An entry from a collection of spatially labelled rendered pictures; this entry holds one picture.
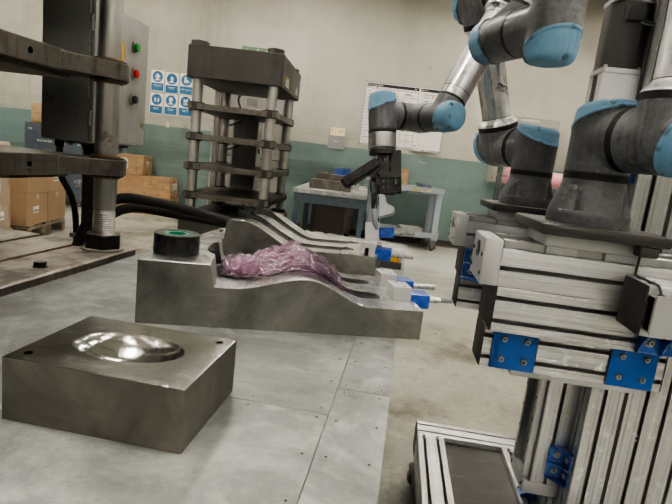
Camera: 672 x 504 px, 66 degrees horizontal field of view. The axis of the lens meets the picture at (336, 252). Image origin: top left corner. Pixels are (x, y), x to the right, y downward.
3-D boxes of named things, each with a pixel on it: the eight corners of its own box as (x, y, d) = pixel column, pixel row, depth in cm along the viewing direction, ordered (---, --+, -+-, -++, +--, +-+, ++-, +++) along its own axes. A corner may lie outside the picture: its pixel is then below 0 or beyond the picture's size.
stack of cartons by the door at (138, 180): (178, 215, 774) (181, 159, 759) (170, 217, 742) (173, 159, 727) (123, 208, 778) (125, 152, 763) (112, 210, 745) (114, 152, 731)
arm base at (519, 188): (544, 206, 156) (550, 173, 154) (559, 210, 141) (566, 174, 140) (494, 200, 158) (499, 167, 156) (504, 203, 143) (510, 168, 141)
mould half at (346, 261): (379, 272, 148) (385, 226, 146) (371, 294, 123) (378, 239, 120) (214, 248, 155) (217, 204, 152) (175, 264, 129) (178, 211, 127)
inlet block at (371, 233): (414, 243, 139) (415, 223, 139) (414, 243, 134) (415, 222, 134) (366, 242, 141) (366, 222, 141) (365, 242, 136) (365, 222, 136)
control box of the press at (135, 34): (138, 431, 196) (158, 26, 170) (88, 479, 166) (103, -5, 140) (85, 421, 199) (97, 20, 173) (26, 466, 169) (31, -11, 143)
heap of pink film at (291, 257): (341, 274, 113) (345, 240, 112) (356, 297, 96) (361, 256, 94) (221, 265, 109) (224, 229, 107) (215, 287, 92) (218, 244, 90)
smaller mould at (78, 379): (232, 391, 66) (237, 339, 65) (180, 455, 51) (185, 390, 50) (89, 365, 69) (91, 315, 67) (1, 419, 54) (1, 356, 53)
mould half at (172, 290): (385, 299, 119) (391, 253, 117) (419, 339, 94) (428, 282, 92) (162, 283, 111) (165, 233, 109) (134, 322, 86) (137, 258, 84)
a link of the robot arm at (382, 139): (367, 131, 134) (369, 137, 142) (367, 149, 134) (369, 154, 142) (396, 130, 133) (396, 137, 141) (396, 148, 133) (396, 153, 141)
